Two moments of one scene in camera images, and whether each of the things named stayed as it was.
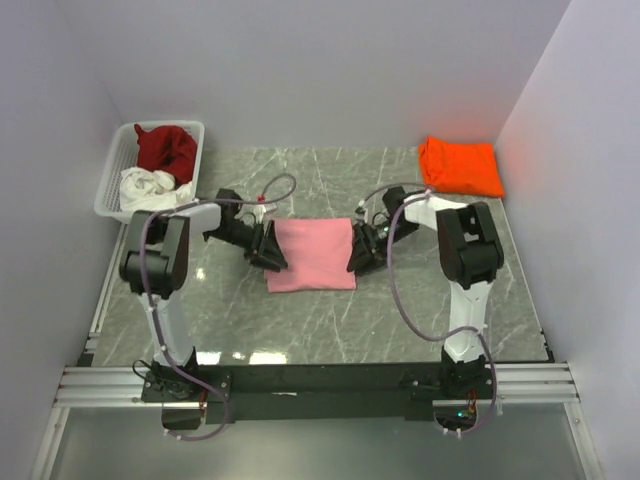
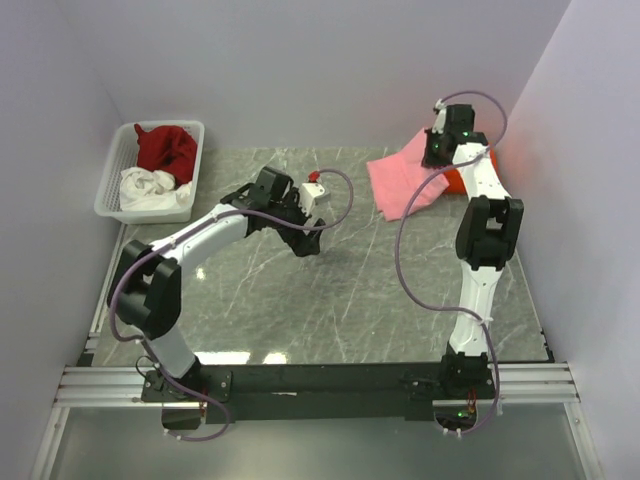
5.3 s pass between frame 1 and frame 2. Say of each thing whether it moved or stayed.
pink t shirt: moved
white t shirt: stayed
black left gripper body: moved
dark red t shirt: stayed
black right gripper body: moved
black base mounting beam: stayed
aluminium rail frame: stayed
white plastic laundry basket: stayed
